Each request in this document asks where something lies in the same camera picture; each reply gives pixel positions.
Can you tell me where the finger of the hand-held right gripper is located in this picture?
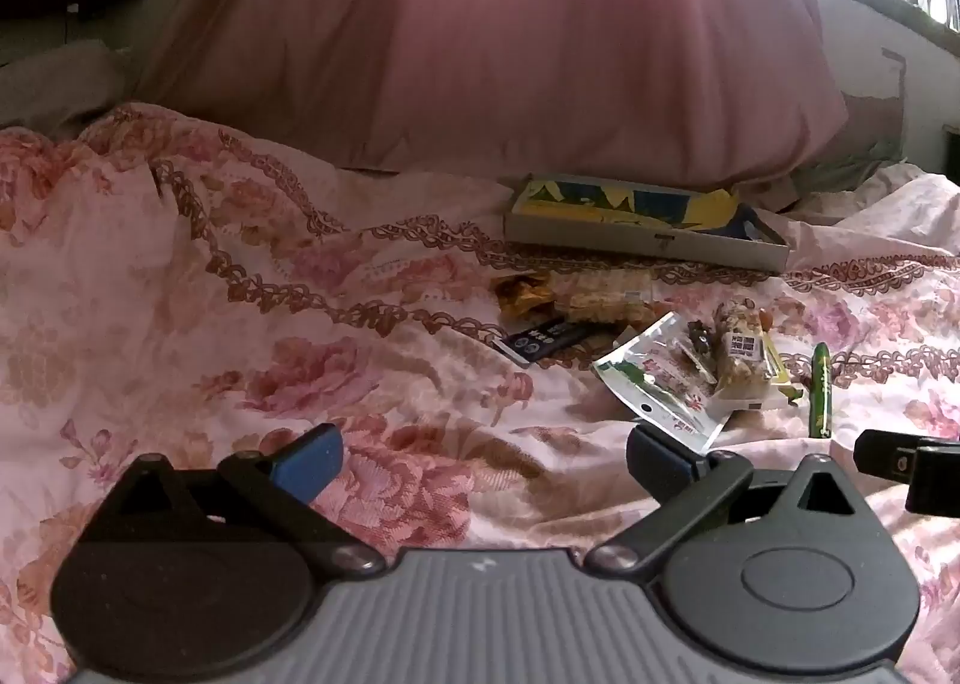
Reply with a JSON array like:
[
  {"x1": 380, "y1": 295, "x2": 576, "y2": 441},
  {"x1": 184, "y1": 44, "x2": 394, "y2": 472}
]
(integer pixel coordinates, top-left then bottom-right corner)
[{"x1": 853, "y1": 429, "x2": 960, "y2": 514}]

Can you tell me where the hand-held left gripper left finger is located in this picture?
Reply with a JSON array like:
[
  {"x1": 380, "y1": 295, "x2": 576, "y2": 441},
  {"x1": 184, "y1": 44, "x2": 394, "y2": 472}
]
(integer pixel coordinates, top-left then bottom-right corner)
[{"x1": 81, "y1": 423, "x2": 387, "y2": 578}]

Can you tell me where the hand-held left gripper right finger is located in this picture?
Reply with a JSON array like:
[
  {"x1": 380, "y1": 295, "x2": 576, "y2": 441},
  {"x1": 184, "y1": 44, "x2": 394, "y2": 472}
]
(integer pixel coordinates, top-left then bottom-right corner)
[{"x1": 585, "y1": 423, "x2": 884, "y2": 578}]

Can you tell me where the clear white green packet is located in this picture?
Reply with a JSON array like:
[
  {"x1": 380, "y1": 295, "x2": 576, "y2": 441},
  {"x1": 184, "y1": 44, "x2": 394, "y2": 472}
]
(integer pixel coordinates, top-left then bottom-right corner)
[{"x1": 591, "y1": 313, "x2": 732, "y2": 446}]

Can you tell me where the green tube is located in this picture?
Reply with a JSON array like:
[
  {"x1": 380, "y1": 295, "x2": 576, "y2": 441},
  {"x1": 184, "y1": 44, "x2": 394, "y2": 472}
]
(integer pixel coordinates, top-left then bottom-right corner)
[{"x1": 808, "y1": 343, "x2": 835, "y2": 439}]

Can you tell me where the dark blue snack packet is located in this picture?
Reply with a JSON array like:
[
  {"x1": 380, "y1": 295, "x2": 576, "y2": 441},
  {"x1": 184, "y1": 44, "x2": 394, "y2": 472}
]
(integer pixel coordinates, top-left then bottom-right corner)
[{"x1": 496, "y1": 319, "x2": 590, "y2": 368}]

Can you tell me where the cracker bar clear packet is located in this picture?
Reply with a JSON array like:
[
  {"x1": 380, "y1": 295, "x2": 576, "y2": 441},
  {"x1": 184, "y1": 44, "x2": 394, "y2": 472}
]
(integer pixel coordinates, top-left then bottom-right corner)
[{"x1": 551, "y1": 270, "x2": 661, "y2": 325}]

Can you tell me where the shallow grey cardboard box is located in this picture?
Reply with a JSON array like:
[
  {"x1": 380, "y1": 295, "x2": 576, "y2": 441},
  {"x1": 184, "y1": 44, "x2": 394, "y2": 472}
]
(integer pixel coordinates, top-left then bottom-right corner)
[{"x1": 502, "y1": 175, "x2": 791, "y2": 274}]

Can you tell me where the floral blanket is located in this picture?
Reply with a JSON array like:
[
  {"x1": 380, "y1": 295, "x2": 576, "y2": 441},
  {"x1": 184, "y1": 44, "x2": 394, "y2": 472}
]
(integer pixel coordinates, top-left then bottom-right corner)
[{"x1": 0, "y1": 103, "x2": 960, "y2": 684}]

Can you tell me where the green cloth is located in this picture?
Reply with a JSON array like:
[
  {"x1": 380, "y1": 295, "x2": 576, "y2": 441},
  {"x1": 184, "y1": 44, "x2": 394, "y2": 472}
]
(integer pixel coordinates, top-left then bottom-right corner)
[{"x1": 795, "y1": 136, "x2": 908, "y2": 194}]

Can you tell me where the large pink pillow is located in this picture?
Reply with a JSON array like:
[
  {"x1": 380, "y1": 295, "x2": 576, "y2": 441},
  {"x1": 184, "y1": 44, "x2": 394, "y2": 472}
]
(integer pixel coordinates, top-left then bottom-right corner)
[{"x1": 139, "y1": 0, "x2": 848, "y2": 186}]

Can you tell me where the grey cloth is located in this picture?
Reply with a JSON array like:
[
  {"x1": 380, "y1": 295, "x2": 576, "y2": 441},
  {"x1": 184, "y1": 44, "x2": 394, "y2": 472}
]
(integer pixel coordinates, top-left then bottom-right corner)
[{"x1": 0, "y1": 39, "x2": 136, "y2": 130}]

